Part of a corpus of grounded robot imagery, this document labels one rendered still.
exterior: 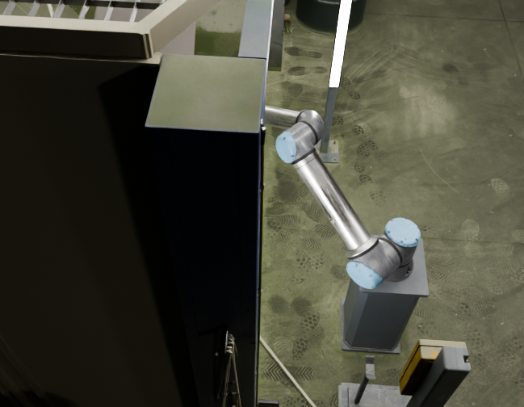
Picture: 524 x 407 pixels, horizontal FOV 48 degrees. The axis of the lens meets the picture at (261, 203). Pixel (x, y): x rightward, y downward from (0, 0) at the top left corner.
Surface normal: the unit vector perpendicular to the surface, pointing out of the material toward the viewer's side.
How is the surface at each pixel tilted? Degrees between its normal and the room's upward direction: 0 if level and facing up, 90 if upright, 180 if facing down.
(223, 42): 90
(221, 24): 90
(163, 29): 90
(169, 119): 0
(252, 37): 0
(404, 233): 5
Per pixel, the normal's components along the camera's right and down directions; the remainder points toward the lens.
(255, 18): 0.02, -0.61
